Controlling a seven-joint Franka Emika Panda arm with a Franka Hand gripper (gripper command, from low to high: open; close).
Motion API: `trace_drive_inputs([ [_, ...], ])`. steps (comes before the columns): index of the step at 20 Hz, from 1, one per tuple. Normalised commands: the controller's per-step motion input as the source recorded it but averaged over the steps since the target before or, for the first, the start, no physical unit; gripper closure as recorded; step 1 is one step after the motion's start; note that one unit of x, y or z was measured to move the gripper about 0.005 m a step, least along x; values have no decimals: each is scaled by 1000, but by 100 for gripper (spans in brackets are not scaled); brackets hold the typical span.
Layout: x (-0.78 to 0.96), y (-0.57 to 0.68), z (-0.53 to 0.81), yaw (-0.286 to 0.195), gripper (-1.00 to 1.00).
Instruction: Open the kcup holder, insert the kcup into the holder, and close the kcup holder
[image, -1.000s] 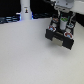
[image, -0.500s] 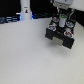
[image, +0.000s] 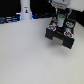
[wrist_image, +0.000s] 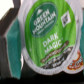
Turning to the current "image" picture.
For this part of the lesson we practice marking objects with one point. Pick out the black kcup holder drawer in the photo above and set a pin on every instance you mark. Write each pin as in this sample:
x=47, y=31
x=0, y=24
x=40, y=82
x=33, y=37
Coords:
x=58, y=35

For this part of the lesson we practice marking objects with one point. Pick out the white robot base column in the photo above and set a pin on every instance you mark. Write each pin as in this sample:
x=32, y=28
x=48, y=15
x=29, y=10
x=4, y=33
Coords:
x=26, y=13

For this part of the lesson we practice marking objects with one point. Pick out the kcup pod in holder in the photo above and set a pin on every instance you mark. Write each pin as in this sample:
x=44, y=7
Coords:
x=68, y=33
x=51, y=27
x=69, y=24

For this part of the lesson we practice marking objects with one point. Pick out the white green kcup pod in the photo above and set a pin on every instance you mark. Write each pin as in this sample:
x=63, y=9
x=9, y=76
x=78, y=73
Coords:
x=61, y=17

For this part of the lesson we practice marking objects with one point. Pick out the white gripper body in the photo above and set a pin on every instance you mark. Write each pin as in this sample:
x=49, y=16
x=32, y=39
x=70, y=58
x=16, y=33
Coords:
x=60, y=4

